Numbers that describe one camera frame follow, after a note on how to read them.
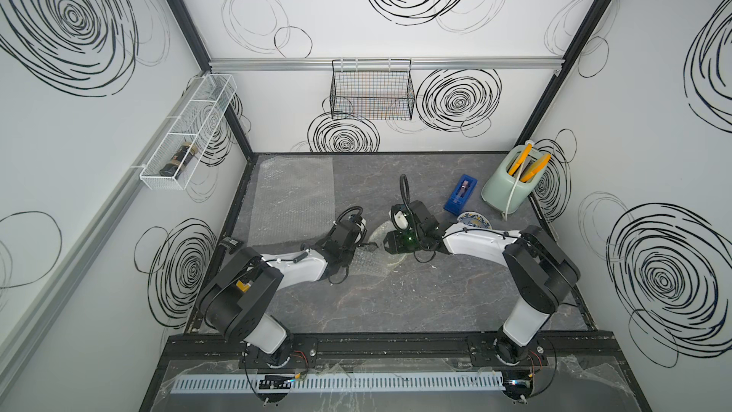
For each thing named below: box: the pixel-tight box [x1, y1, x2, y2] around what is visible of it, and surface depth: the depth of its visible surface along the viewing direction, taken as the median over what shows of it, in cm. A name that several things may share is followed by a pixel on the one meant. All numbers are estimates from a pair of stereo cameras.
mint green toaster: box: [480, 144, 549, 215], surface depth 95 cm
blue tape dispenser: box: [443, 173, 479, 217], surface depth 104 cm
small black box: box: [219, 236, 244, 254], surface depth 93 cm
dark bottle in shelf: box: [159, 141, 199, 180], surface depth 68 cm
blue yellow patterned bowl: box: [456, 210, 493, 229], surface depth 98 cm
